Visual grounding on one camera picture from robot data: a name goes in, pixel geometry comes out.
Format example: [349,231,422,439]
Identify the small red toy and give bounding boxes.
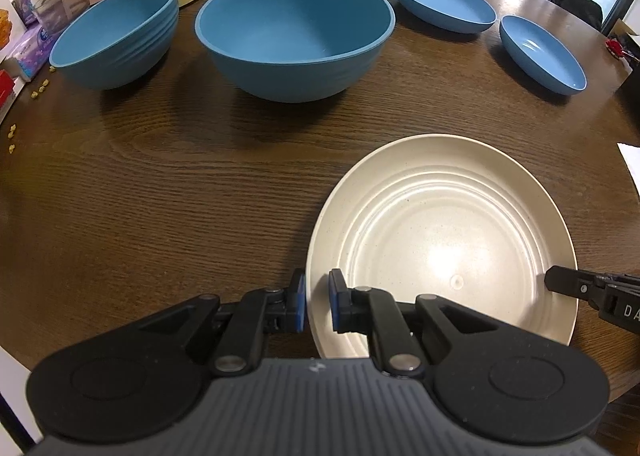
[605,36,631,59]

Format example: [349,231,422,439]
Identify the brown cardboard box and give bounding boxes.
[602,18,640,44]

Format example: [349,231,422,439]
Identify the white paper sheet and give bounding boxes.
[617,142,640,182]

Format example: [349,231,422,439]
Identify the purple tissue pack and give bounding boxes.
[5,23,63,82]

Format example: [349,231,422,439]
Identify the small blue bowl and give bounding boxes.
[49,0,180,90]

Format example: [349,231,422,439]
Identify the cream round plate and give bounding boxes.
[305,133,578,359]

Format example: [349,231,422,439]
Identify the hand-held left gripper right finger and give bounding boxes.
[327,268,506,378]

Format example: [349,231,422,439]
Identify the scattered yellow corn kernels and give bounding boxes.
[5,65,56,154]

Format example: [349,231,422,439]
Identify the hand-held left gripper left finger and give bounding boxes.
[137,268,307,378]

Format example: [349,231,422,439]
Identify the black box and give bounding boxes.
[615,61,640,102]

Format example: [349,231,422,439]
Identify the red box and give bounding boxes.
[0,71,23,112]

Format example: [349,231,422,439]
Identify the black bag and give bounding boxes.
[542,0,604,32]

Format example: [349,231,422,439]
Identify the large blue bowl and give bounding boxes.
[195,0,396,103]

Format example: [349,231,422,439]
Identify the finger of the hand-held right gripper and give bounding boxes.
[544,265,640,309]

